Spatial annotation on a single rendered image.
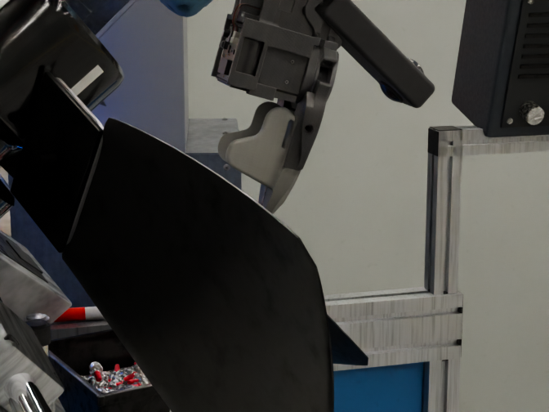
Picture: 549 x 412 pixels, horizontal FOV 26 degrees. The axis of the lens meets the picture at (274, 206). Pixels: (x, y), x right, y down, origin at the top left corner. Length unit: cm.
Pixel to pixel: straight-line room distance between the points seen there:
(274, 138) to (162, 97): 60
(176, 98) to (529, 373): 193
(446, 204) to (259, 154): 51
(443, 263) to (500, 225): 169
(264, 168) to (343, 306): 47
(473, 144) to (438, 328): 22
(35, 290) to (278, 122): 24
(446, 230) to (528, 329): 182
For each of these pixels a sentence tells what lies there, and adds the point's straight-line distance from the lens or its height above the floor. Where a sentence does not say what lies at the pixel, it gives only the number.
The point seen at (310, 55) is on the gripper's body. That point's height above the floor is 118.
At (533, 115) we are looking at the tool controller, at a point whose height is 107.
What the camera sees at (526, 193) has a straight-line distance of 311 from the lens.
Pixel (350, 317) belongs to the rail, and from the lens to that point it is 139.
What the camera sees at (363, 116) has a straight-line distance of 289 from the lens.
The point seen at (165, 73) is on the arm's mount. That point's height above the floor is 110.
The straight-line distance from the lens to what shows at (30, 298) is 97.
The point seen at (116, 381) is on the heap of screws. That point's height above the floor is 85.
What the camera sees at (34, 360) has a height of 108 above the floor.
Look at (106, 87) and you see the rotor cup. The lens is 78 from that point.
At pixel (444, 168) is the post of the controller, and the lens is 138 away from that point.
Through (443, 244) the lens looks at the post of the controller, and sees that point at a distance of 140.
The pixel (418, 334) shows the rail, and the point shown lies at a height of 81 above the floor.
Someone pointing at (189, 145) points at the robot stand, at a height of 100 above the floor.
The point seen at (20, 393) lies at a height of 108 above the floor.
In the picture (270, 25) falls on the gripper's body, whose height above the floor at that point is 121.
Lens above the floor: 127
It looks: 13 degrees down
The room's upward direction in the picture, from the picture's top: straight up
